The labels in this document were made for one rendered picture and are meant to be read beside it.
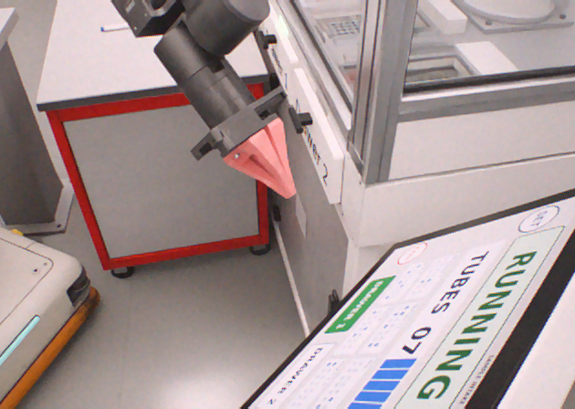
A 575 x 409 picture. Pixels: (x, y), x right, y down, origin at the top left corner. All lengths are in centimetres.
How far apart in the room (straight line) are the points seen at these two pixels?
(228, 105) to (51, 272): 121
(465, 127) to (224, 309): 120
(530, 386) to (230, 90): 37
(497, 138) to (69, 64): 113
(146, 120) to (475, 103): 93
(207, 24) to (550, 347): 38
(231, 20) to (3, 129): 153
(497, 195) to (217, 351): 106
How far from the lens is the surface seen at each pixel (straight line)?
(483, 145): 87
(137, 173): 160
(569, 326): 41
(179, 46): 56
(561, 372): 40
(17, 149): 202
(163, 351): 177
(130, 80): 146
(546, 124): 91
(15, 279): 171
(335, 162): 90
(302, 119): 100
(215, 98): 55
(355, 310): 60
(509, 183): 96
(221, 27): 52
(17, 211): 223
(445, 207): 93
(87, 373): 180
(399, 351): 46
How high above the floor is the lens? 149
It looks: 45 degrees down
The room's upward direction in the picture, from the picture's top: straight up
